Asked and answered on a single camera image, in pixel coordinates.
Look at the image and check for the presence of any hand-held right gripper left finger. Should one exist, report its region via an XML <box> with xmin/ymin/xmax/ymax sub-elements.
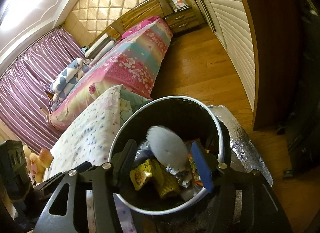
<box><xmin>32</xmin><ymin>138</ymin><xmax>137</xmax><ymax>233</ymax></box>

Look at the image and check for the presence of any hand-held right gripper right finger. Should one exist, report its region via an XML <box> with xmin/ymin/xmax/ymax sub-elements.
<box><xmin>190</xmin><ymin>140</ymin><xmax>293</xmax><ymax>233</ymax></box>

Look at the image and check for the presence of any orange cartoon snack packet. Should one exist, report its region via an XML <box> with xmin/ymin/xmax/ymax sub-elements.
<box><xmin>186</xmin><ymin>153</ymin><xmax>204</xmax><ymax>186</ymax></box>

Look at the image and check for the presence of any blue and silver packet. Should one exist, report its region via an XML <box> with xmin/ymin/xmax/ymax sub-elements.
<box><xmin>137</xmin><ymin>140</ymin><xmax>153</xmax><ymax>159</ymax></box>

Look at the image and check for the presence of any bumpy white foam piece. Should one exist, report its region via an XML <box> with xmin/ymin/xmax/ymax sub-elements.
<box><xmin>146</xmin><ymin>125</ymin><xmax>190</xmax><ymax>173</ymax></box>

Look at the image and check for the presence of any white bin with black liner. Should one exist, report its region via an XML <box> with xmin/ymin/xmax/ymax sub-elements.
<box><xmin>107</xmin><ymin>95</ymin><xmax>225</xmax><ymax>212</ymax></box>

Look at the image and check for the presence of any cream teddy bear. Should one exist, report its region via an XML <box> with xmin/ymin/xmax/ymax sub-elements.
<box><xmin>24</xmin><ymin>146</ymin><xmax>54</xmax><ymax>183</ymax></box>

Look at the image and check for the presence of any silver foil mat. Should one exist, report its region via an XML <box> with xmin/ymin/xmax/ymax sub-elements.
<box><xmin>207</xmin><ymin>105</ymin><xmax>274</xmax><ymax>188</ymax></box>

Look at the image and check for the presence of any pale floral quilt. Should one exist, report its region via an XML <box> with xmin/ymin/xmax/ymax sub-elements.
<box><xmin>119</xmin><ymin>90</ymin><xmax>153</xmax><ymax>123</ymax></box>

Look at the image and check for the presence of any small purple plush toy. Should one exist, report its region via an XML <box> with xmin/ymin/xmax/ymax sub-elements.
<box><xmin>51</xmin><ymin>93</ymin><xmax>62</xmax><ymax>109</ymax></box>

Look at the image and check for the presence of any blue heart print pillow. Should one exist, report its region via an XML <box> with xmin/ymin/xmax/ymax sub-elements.
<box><xmin>51</xmin><ymin>58</ymin><xmax>83</xmax><ymax>91</ymax></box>
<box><xmin>59</xmin><ymin>71</ymin><xmax>87</xmax><ymax>98</ymax></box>

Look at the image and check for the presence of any purple satin curtain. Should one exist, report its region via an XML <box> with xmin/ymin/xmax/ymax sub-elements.
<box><xmin>0</xmin><ymin>27</ymin><xmax>87</xmax><ymax>148</ymax></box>

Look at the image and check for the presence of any bed with pink floral sheet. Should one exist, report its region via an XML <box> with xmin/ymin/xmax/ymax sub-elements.
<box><xmin>49</xmin><ymin>18</ymin><xmax>174</xmax><ymax>131</ymax></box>

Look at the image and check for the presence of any grey and white pillow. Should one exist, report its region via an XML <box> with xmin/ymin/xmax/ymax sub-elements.
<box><xmin>87</xmin><ymin>33</ymin><xmax>110</xmax><ymax>53</ymax></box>
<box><xmin>84</xmin><ymin>39</ymin><xmax>118</xmax><ymax>59</ymax></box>

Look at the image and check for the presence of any brown wooden door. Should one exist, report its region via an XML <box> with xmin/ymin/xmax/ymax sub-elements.
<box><xmin>230</xmin><ymin>0</ymin><xmax>304</xmax><ymax>131</ymax></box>

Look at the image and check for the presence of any pink pillow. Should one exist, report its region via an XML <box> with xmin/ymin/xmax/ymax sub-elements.
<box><xmin>122</xmin><ymin>16</ymin><xmax>160</xmax><ymax>38</ymax></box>

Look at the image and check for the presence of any louvered sliding wardrobe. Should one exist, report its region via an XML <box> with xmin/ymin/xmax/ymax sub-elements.
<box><xmin>180</xmin><ymin>0</ymin><xmax>253</xmax><ymax>113</ymax></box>

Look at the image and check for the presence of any wooden nightstand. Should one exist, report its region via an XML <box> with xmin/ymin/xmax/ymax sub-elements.
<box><xmin>164</xmin><ymin>6</ymin><xmax>208</xmax><ymax>37</ymax></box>

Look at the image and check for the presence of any wooden headboard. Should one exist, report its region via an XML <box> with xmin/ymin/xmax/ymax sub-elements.
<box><xmin>92</xmin><ymin>0</ymin><xmax>175</xmax><ymax>45</ymax></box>

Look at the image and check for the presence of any white and orange box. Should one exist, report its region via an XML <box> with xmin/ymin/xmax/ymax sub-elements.
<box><xmin>171</xmin><ymin>0</ymin><xmax>190</xmax><ymax>10</ymax></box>

